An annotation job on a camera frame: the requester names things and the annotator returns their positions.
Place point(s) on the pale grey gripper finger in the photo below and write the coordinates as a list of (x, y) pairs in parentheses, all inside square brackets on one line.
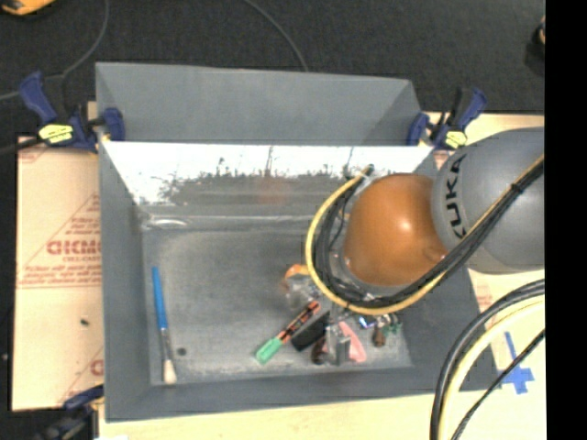
[(331, 344), (343, 351)]

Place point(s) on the pink flat plastic piece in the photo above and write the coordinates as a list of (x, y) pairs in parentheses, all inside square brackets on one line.
[(357, 348)]

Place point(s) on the dark brown small object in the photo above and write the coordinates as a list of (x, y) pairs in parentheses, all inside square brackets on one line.
[(317, 355)]

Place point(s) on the black rectangular block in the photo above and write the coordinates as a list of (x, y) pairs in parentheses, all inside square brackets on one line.
[(308, 335)]

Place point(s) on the orange black marker green cap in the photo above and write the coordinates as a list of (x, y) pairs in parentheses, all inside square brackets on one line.
[(284, 335)]

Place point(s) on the clear plastic bottle orange cap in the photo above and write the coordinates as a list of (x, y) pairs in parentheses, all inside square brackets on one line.
[(298, 287)]

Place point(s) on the grey metal bin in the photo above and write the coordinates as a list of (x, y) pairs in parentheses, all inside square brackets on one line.
[(220, 268)]

